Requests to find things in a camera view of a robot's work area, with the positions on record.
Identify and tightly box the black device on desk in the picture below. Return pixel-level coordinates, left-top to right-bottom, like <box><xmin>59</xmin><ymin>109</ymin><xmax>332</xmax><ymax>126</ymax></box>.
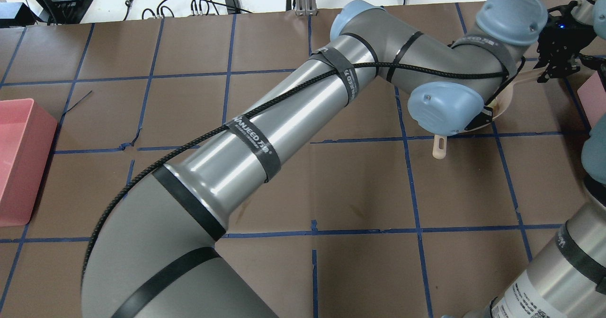
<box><xmin>50</xmin><ymin>0</ymin><xmax>93</xmax><ymax>24</ymax></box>

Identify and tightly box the pink plastic bin left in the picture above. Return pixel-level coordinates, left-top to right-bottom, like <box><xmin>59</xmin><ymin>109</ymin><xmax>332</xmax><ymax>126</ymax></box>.
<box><xmin>0</xmin><ymin>98</ymin><xmax>58</xmax><ymax>227</ymax></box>

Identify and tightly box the white plastic dustpan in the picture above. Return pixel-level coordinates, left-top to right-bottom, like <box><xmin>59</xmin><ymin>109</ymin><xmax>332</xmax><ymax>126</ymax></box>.
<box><xmin>488</xmin><ymin>67</ymin><xmax>547</xmax><ymax>122</ymax></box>

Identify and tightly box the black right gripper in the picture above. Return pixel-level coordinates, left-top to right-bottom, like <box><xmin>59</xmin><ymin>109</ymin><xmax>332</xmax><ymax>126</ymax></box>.
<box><xmin>536</xmin><ymin>6</ymin><xmax>598</xmax><ymax>83</ymax></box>

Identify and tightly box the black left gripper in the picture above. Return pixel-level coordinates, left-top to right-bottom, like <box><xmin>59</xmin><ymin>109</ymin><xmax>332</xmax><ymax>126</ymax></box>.
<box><xmin>464</xmin><ymin>107</ymin><xmax>494</xmax><ymax>131</ymax></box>

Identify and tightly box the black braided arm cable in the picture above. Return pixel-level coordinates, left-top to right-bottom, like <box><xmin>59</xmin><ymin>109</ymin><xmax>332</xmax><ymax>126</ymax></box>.
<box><xmin>80</xmin><ymin>55</ymin><xmax>526</xmax><ymax>281</ymax></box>

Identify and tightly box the white hand brush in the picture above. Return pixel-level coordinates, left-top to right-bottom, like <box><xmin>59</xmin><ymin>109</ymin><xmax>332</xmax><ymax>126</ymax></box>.
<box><xmin>431</xmin><ymin>135</ymin><xmax>448</xmax><ymax>160</ymax></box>

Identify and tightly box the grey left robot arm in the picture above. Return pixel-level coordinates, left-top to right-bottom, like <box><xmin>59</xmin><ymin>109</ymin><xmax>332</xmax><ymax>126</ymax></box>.
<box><xmin>81</xmin><ymin>0</ymin><xmax>548</xmax><ymax>318</ymax></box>

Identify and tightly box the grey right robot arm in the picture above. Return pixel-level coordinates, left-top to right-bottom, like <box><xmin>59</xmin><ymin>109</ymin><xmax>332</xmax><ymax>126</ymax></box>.
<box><xmin>466</xmin><ymin>0</ymin><xmax>606</xmax><ymax>318</ymax></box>

